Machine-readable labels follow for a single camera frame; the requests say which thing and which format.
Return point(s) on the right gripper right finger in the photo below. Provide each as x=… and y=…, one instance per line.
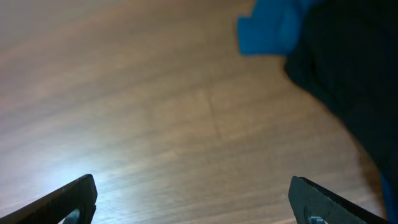
x=312, y=203

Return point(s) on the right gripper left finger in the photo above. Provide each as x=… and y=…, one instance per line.
x=72, y=203

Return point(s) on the black shirt on pile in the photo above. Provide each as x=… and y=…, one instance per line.
x=347, y=58

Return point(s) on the blue shirt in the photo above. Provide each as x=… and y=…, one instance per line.
x=275, y=27

